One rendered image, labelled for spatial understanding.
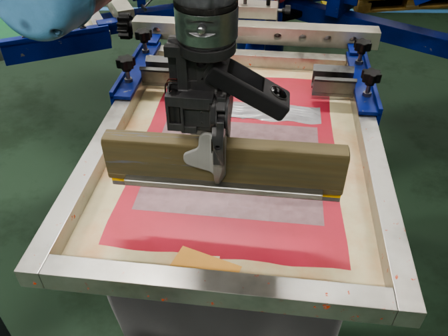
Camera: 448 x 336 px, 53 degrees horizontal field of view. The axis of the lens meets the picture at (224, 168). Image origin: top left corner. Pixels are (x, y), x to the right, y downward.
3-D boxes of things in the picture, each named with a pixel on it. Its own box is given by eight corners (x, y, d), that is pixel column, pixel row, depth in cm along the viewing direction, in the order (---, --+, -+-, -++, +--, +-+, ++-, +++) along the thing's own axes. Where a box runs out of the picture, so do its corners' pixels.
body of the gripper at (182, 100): (179, 106, 65) (173, 26, 58) (237, 109, 65) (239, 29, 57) (167, 136, 60) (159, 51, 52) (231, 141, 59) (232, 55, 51)
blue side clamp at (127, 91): (134, 119, 105) (130, 93, 100) (113, 118, 105) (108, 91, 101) (163, 61, 128) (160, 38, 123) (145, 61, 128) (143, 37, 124)
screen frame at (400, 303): (419, 329, 62) (427, 313, 60) (20, 287, 67) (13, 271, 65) (357, 67, 122) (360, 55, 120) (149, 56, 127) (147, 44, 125)
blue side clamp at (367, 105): (376, 135, 100) (383, 109, 95) (353, 134, 100) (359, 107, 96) (361, 73, 122) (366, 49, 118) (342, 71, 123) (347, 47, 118)
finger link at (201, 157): (186, 179, 67) (185, 124, 62) (225, 183, 66) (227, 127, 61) (182, 191, 64) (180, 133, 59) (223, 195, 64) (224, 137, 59)
